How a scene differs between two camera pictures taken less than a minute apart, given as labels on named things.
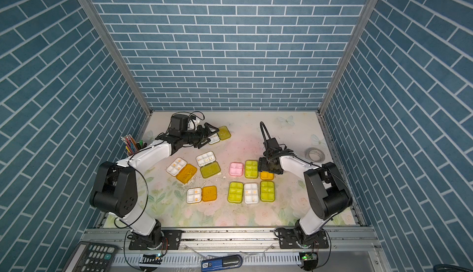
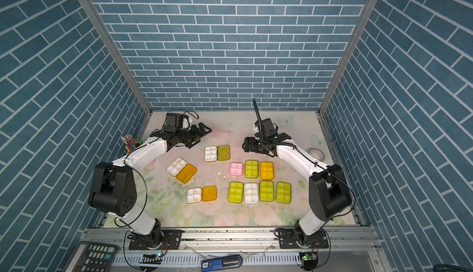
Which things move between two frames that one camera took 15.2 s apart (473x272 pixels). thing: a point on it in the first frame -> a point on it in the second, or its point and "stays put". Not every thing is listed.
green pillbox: [236, 192] stays put
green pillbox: [223, 133] -> [283, 192]
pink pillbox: [236, 169] stays put
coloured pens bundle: [130, 144] stays put
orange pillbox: [265, 175] stays put
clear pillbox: [251, 193] stays put
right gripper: [262, 161] -> [250, 145]
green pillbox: [209, 165] -> [213, 152]
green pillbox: [267, 191] stays put
